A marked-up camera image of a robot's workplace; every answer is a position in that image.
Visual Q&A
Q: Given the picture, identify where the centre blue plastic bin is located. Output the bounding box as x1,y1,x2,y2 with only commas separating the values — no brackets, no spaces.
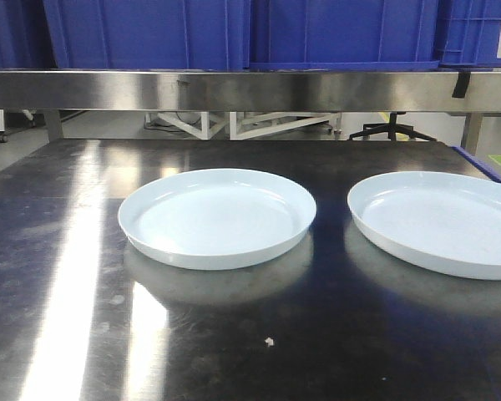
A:
43,1,438,71

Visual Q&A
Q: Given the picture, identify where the blue plastic bin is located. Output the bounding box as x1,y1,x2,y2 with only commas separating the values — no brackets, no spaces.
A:
0,0,55,69
434,0,501,68
43,1,438,71

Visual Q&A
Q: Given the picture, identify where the black tape strip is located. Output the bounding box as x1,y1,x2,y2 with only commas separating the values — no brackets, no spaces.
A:
452,71,471,99

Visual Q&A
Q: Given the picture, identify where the light blue plate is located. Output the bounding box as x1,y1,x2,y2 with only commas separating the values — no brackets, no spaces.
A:
347,171,501,281
118,168,316,271

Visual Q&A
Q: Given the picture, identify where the left blue plastic bin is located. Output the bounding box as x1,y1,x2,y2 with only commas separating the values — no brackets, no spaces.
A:
0,0,55,69

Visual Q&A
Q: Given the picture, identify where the stainless steel shelf rail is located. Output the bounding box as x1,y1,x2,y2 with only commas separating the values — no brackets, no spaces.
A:
0,69,501,113

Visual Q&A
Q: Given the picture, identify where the right blue plastic bin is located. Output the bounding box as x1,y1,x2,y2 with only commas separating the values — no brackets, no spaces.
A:
434,0,501,68

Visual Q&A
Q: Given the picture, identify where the blue edge strip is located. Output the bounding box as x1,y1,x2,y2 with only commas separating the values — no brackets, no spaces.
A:
452,146,501,184

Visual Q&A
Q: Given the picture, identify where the black office chair base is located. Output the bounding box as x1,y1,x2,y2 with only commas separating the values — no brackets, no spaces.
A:
348,112,436,141

